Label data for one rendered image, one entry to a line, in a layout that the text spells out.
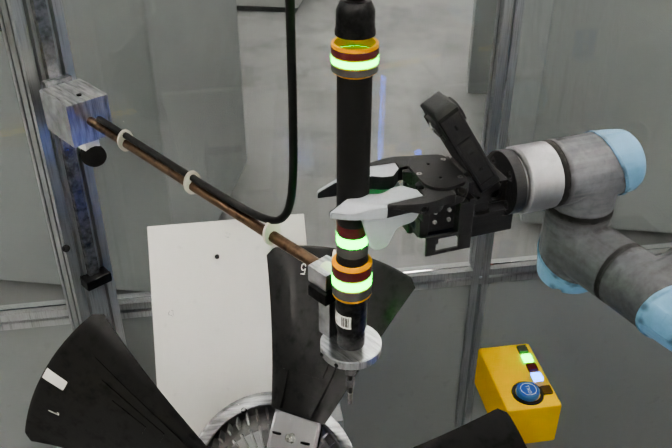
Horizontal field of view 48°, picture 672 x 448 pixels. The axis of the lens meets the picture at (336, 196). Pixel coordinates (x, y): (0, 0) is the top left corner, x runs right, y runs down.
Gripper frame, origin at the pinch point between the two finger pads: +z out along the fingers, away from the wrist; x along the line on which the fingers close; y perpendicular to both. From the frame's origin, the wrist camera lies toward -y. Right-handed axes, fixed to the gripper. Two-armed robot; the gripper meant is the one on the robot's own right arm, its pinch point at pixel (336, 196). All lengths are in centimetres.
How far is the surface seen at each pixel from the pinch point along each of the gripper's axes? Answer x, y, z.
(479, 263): 61, 64, -55
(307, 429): 5.6, 38.6, 2.3
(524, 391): 18, 58, -40
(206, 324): 35, 42, 10
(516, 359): 26, 59, -44
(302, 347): 13.6, 31.8, 0.3
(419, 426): 64, 116, -44
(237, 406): 23, 50, 9
